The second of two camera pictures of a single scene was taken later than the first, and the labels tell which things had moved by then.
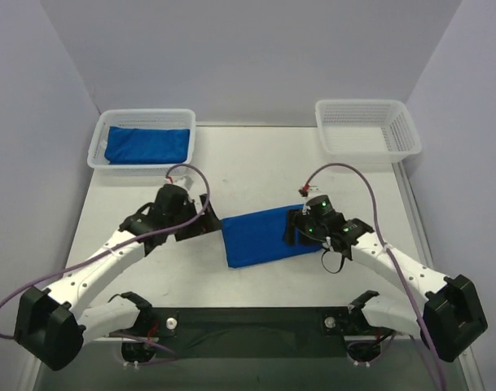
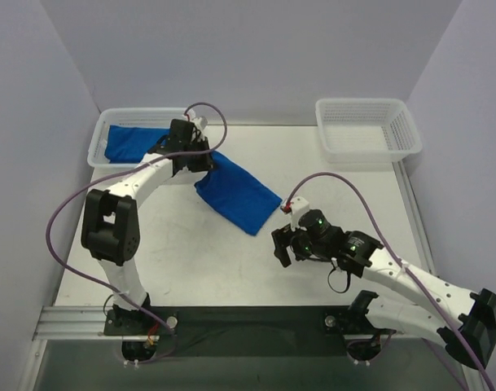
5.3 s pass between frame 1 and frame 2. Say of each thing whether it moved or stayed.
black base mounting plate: stayed
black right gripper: moved
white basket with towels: stayed
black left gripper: moved
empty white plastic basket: stayed
